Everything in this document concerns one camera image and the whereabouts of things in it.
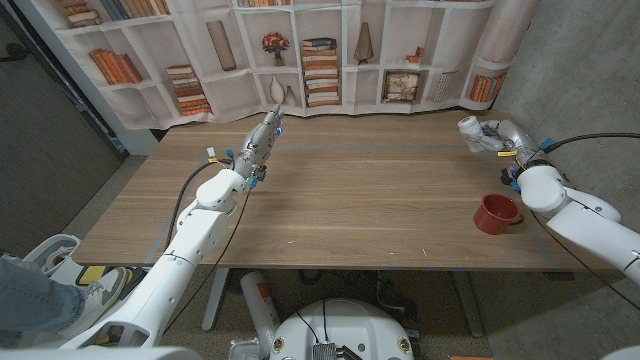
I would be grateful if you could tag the person's leg in jeans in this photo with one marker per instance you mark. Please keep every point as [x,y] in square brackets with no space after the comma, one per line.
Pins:
[30,305]

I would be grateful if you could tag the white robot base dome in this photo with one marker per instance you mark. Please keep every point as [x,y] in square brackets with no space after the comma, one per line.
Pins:
[350,325]

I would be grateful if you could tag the white grey sneaker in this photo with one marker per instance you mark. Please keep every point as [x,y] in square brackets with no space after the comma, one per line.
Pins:
[97,300]

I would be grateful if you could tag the white round stand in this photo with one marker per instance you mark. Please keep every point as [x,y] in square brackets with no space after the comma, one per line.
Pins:
[42,250]

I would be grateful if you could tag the printed bookshelf backdrop cloth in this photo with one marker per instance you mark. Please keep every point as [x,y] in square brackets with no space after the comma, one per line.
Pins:
[225,100]

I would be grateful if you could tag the white cylinder with orange label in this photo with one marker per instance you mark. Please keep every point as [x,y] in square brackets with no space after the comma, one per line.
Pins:
[260,305]

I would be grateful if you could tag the grey finned box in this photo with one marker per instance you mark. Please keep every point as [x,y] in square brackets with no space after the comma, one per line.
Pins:
[325,351]

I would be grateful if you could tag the grey table leg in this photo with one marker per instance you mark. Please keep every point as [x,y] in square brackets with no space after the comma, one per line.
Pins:
[215,300]
[469,305]

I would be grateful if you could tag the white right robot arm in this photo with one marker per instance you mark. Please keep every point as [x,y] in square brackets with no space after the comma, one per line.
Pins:
[585,220]

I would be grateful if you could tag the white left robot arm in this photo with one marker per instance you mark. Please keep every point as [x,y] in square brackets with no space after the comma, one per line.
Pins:
[190,245]

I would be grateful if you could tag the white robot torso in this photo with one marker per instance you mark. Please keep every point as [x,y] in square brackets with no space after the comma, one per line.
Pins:
[100,355]

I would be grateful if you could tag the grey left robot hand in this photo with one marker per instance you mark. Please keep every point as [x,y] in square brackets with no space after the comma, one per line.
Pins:
[257,145]

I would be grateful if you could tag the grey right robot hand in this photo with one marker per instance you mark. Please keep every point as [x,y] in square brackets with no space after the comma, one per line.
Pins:
[517,137]

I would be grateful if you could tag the red cup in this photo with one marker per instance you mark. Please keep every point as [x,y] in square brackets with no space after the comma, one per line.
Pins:
[492,220]

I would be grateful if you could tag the yellow pad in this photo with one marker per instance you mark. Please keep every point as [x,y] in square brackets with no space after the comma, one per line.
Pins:
[92,274]

